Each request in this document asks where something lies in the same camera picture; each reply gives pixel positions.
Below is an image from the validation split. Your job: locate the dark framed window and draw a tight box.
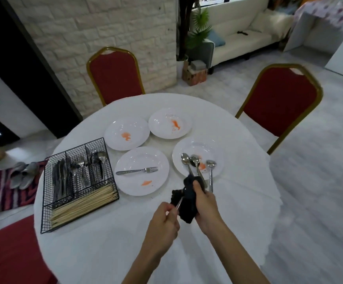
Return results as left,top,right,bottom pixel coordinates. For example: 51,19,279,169
199,0,252,8

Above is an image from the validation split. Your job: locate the bundle of wooden chopsticks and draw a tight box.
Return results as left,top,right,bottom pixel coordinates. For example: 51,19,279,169
49,183,119,231

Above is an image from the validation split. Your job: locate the white round tablecloth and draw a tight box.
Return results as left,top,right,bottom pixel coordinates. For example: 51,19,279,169
33,93,283,284

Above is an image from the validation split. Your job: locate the potted palm in white pot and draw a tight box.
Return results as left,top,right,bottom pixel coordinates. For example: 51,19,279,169
176,0,213,61

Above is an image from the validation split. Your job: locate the blue cushion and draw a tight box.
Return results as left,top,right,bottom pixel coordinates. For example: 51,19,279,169
208,29,226,47

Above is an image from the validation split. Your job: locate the black wire cutlery basket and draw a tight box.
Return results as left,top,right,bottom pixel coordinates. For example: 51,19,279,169
40,137,120,234

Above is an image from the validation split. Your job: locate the floral tablecloth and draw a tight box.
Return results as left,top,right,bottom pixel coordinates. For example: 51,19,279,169
295,0,343,34

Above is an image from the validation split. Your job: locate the orange brown crate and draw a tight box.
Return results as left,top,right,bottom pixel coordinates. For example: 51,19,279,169
186,69,208,87

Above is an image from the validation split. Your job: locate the red gold banquet chair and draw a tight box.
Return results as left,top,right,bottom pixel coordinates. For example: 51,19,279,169
86,46,146,107
0,215,58,284
235,63,324,156

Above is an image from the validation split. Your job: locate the black cleaning cloth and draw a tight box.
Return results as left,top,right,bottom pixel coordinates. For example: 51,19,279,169
171,174,206,224

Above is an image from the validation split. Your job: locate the steel fork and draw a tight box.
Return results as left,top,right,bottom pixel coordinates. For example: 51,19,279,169
165,195,185,217
115,166,159,176

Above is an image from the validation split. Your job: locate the cream sofa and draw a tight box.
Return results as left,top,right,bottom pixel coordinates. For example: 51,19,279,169
192,0,295,75

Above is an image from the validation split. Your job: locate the colourful fabric heap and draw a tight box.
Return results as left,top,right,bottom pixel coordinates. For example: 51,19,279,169
267,0,317,15

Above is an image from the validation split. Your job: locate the grey slipper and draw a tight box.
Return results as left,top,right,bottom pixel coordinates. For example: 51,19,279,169
19,162,39,190
9,162,27,188

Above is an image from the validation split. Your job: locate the person's left hand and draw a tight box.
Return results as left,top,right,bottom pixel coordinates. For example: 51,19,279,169
140,202,181,263

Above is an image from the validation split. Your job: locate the white plate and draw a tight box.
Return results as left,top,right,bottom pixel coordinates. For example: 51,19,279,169
172,137,225,179
104,116,151,151
114,146,170,196
148,108,193,140

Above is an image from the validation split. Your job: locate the person's right hand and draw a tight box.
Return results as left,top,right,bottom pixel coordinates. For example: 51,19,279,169
193,181,227,238

